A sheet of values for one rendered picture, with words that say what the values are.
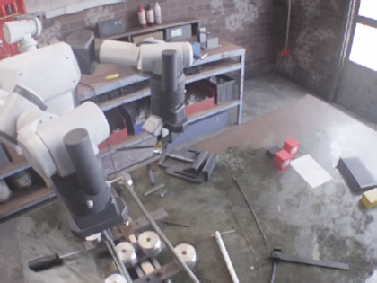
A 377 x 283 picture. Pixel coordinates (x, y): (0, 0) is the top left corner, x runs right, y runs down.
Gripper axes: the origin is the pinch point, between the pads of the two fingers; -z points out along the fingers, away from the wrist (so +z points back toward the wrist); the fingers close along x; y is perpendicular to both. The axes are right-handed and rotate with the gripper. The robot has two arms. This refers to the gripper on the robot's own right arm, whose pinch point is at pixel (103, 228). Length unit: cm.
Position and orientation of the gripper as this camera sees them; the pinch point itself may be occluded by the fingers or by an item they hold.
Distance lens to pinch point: 54.9
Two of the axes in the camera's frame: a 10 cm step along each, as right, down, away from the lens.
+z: -0.3, -7.8, -6.3
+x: -8.6, 3.4, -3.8
